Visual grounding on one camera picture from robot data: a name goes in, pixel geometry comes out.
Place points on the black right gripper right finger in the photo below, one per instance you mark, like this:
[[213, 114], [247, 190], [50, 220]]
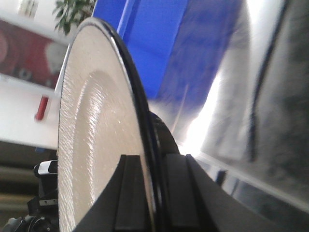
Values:
[[198, 204]]

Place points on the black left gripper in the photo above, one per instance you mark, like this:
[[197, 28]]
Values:
[[46, 202]]

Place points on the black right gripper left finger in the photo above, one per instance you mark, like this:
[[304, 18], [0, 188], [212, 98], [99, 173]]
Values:
[[122, 206]]

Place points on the beige plate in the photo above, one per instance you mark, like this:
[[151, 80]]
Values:
[[104, 114]]

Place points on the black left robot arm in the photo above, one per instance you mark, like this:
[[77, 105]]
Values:
[[43, 215]]

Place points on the blue plastic crate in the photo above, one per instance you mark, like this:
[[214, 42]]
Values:
[[176, 45]]

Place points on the green potted plant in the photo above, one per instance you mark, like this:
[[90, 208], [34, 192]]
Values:
[[71, 13]]

